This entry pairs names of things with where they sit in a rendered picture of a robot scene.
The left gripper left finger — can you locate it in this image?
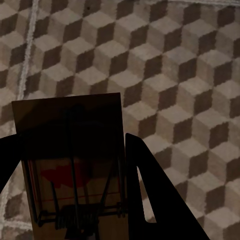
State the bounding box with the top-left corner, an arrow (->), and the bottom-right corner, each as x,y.
0,134 -> 22,193

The mousetrap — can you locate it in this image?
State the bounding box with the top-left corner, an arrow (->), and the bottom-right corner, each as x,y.
11,92 -> 129,240

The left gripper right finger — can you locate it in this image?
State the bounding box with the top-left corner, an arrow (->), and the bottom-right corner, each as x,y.
125,133 -> 210,240

